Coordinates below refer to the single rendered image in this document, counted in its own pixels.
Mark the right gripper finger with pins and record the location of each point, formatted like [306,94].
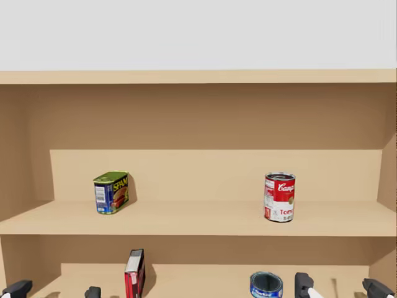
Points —
[303,284]
[378,288]

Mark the red and white can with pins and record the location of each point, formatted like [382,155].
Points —
[279,198]

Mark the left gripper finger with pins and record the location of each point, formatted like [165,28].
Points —
[18,288]
[93,292]

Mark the red and white carton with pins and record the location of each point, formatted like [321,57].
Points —
[134,276]

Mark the blue flat can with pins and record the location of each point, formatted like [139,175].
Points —
[266,285]

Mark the green and blue rectangular can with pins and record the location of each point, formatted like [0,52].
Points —
[110,194]

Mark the pale wooden shelf unit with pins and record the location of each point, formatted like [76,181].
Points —
[198,217]

